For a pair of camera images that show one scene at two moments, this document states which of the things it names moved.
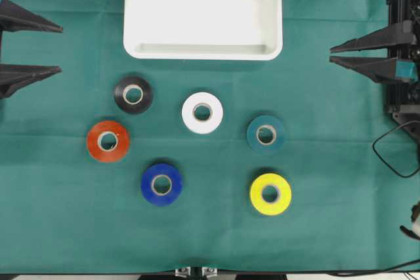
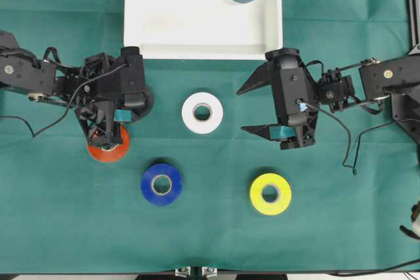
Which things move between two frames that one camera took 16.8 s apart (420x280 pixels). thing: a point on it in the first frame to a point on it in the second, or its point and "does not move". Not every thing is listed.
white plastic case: x=203 y=12 does not move
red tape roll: x=107 y=141 does not move
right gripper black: x=401 y=58 to x=292 y=109
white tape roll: x=214 y=119 does not move
